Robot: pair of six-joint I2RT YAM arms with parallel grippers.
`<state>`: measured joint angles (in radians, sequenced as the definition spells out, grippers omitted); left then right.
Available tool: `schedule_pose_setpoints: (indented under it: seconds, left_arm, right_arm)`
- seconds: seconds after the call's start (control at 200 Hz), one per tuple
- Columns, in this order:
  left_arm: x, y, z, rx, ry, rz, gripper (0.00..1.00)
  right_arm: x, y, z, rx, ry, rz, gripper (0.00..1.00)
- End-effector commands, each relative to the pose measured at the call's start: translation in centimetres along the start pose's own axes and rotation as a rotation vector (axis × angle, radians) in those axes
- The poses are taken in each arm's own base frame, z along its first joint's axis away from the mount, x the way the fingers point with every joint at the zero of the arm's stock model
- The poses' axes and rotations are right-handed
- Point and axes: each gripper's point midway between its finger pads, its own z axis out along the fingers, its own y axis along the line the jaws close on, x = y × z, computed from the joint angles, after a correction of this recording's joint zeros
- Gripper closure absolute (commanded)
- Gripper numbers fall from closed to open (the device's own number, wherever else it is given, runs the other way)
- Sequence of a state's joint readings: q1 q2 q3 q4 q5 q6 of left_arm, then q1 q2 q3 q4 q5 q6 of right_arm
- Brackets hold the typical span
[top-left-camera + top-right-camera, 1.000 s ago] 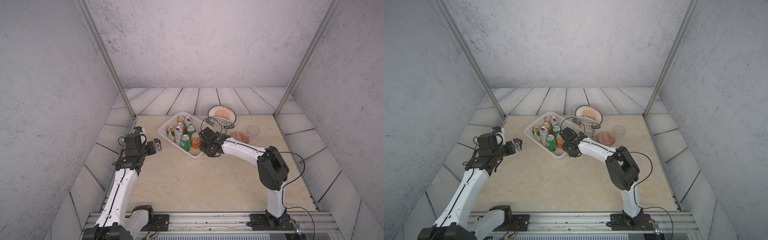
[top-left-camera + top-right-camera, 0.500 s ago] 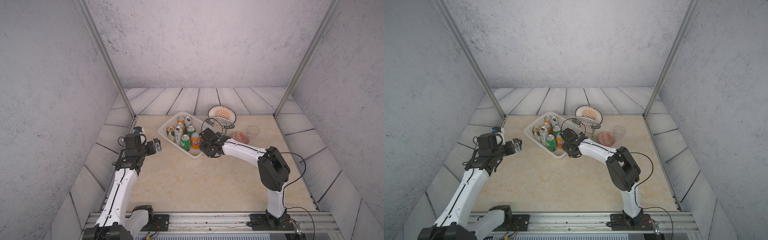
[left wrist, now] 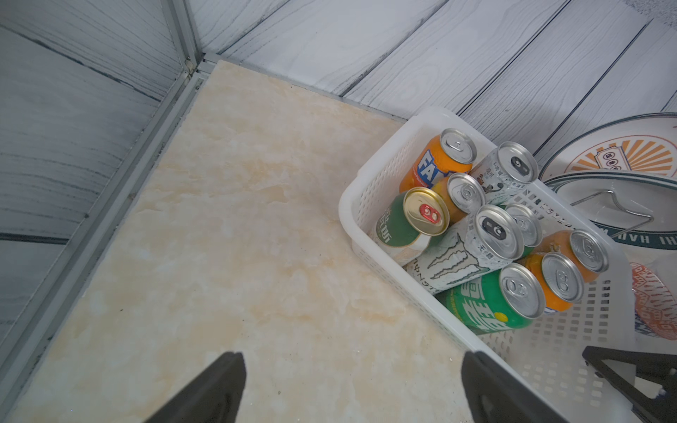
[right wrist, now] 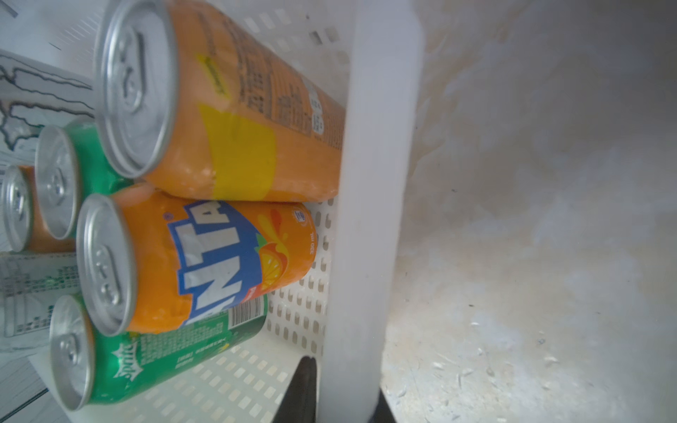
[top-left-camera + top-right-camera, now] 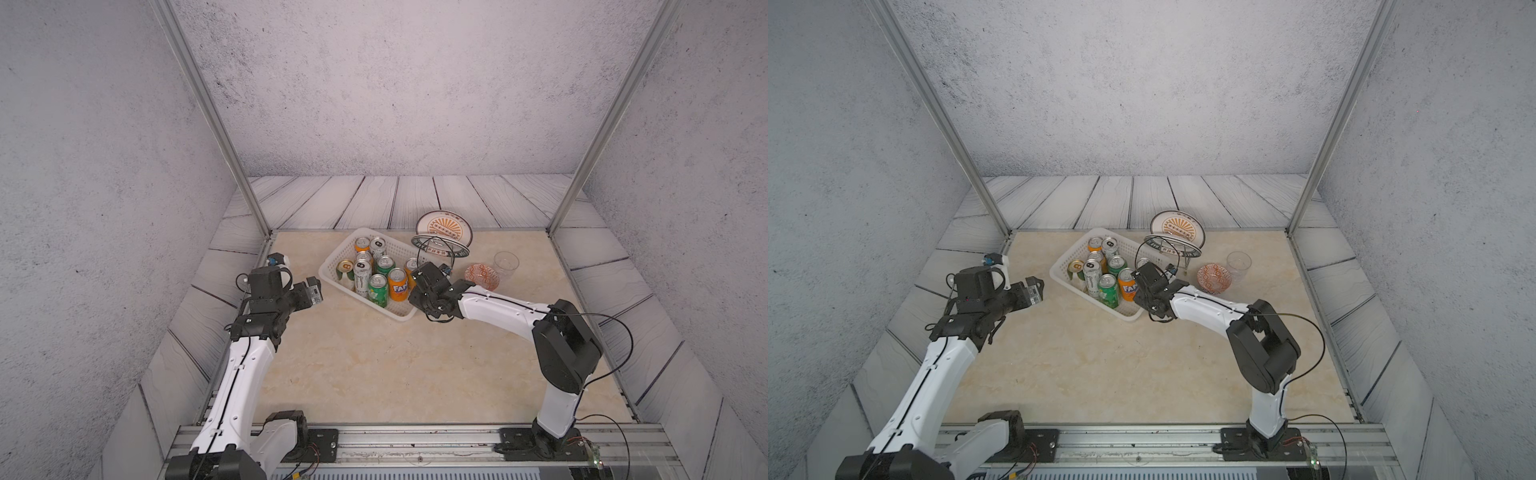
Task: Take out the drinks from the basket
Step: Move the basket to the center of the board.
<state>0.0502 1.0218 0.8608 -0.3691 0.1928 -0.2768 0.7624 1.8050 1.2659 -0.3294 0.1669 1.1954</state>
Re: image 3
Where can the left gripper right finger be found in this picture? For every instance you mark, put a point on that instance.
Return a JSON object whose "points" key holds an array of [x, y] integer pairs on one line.
{"points": [[494, 395]]}

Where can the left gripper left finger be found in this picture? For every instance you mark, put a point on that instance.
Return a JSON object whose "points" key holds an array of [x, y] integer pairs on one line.
{"points": [[212, 396]]}

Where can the white plastic basket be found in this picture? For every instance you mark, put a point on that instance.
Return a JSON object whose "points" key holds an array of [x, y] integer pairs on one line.
{"points": [[546, 357]]}

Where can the green Sprite can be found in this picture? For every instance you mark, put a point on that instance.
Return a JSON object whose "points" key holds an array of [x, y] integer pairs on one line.
{"points": [[504, 300]]}

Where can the white Monster can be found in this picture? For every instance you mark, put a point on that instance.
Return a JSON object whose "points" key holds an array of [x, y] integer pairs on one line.
{"points": [[484, 241], [505, 172]]}

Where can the green gold-top can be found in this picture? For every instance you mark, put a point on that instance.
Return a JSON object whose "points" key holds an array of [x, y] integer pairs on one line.
{"points": [[409, 224]]}

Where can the red patterned bowl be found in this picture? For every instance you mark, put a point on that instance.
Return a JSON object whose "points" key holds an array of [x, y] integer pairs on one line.
{"points": [[655, 304]]}

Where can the orange Fanta can front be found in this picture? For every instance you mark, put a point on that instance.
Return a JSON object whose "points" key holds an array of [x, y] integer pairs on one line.
{"points": [[560, 279]]}

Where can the orange fanta can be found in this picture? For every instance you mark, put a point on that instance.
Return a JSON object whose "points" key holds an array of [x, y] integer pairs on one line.
{"points": [[560, 279], [449, 152]]}

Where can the orange can right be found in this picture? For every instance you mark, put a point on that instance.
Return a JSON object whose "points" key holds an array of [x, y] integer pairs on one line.
{"points": [[582, 247]]}

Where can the dark rimmed plate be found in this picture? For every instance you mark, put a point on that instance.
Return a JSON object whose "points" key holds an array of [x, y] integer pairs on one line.
{"points": [[633, 208]]}

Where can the small orange can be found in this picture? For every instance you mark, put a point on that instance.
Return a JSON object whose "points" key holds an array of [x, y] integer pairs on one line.
{"points": [[462, 194]]}

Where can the decorated plate upright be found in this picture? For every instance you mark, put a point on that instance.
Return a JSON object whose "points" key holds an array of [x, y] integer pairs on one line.
{"points": [[645, 143]]}

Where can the orange Fanta can back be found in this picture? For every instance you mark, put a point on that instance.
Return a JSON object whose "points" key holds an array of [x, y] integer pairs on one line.
{"points": [[449, 152]]}

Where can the metal wire plate stand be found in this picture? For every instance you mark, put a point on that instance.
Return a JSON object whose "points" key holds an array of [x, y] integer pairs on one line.
{"points": [[648, 218]]}

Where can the left aluminium corner post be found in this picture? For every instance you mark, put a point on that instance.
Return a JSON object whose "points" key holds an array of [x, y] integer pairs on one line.
{"points": [[183, 30]]}

